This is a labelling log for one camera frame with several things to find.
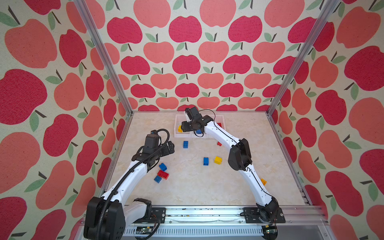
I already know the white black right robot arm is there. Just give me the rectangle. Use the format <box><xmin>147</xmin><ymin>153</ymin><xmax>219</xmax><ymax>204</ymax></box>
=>
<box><xmin>181</xmin><ymin>116</ymin><xmax>280</xmax><ymax>223</ymax></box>

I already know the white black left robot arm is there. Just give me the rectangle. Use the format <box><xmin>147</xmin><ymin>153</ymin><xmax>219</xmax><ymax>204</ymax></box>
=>
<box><xmin>84</xmin><ymin>141</ymin><xmax>175</xmax><ymax>240</ymax></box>

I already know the white middle plastic bin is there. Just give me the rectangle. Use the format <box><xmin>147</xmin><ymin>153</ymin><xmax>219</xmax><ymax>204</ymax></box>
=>
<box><xmin>191</xmin><ymin>115</ymin><xmax>212</xmax><ymax>138</ymax></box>

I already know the white plastic bin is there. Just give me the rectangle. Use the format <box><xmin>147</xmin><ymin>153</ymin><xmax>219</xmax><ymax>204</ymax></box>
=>
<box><xmin>191</xmin><ymin>115</ymin><xmax>212</xmax><ymax>138</ymax></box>
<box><xmin>210</xmin><ymin>114</ymin><xmax>226</xmax><ymax>130</ymax></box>
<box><xmin>174</xmin><ymin>114</ymin><xmax>193</xmax><ymax>138</ymax></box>

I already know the white left plastic bin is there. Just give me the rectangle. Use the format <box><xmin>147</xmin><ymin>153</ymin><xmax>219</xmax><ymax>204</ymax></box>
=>
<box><xmin>174</xmin><ymin>114</ymin><xmax>193</xmax><ymax>138</ymax></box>

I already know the white right plastic bin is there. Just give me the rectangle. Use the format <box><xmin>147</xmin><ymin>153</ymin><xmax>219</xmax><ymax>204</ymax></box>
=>
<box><xmin>210</xmin><ymin>114</ymin><xmax>226</xmax><ymax>130</ymax></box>

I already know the small blue lego left lower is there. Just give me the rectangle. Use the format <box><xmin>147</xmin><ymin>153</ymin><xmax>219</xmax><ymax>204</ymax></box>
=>
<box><xmin>154</xmin><ymin>176</ymin><xmax>162</xmax><ymax>183</ymax></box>

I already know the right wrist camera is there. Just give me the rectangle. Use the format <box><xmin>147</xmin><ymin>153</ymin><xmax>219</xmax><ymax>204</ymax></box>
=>
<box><xmin>185</xmin><ymin>107</ymin><xmax>202</xmax><ymax>122</ymax></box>

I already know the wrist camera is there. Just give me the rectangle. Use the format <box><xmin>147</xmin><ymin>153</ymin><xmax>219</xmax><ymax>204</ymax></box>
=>
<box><xmin>143</xmin><ymin>130</ymin><xmax>160</xmax><ymax>154</ymax></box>
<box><xmin>185</xmin><ymin>107</ymin><xmax>202</xmax><ymax>122</ymax></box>

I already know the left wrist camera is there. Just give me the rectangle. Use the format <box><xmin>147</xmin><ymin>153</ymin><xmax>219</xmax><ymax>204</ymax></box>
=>
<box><xmin>143</xmin><ymin>130</ymin><xmax>160</xmax><ymax>154</ymax></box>

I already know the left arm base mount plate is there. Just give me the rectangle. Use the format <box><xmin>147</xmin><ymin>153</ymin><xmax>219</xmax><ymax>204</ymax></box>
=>
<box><xmin>150</xmin><ymin>207</ymin><xmax>167</xmax><ymax>224</ymax></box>

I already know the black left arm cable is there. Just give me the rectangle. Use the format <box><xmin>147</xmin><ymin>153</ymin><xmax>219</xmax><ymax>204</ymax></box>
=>
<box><xmin>95</xmin><ymin>128</ymin><xmax>171</xmax><ymax>240</ymax></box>

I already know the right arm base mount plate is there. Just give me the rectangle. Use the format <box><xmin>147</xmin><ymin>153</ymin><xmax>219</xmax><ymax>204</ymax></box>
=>
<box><xmin>241</xmin><ymin>207</ymin><xmax>286</xmax><ymax>224</ymax></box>

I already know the aluminium left frame post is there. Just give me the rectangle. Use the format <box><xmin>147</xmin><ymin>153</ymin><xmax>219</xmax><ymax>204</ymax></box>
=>
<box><xmin>74</xmin><ymin>0</ymin><xmax>134</xmax><ymax>117</ymax></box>

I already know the aluminium frame post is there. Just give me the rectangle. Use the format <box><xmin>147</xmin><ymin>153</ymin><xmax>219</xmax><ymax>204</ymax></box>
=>
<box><xmin>74</xmin><ymin>0</ymin><xmax>134</xmax><ymax>117</ymax></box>
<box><xmin>266</xmin><ymin>0</ymin><xmax>341</xmax><ymax>119</ymax></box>

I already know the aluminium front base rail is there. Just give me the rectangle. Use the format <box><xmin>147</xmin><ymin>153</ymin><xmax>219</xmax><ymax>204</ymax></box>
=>
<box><xmin>120</xmin><ymin>206</ymin><xmax>335</xmax><ymax>240</ymax></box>

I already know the aluminium right frame post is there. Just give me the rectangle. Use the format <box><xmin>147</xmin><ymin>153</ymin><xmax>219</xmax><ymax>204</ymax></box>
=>
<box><xmin>266</xmin><ymin>0</ymin><xmax>341</xmax><ymax>119</ymax></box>

